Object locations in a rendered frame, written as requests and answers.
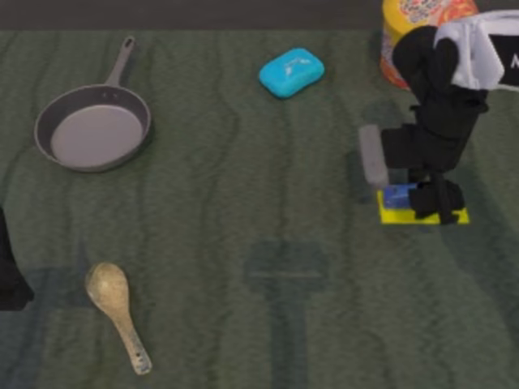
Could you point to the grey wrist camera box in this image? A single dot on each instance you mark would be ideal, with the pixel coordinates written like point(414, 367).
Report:
point(374, 156)

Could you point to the yellow orange noodle cup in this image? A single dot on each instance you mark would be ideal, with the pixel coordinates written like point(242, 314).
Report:
point(393, 40)

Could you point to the green tablecloth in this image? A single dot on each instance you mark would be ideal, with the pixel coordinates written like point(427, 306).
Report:
point(243, 202)

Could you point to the beige ceramic spoon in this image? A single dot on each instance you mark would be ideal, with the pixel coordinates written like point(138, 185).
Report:
point(111, 293)

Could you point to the grey frying pan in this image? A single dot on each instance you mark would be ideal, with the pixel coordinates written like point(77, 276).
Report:
point(95, 129)

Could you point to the blue soap box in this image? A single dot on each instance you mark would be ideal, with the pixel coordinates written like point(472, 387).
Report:
point(291, 73)

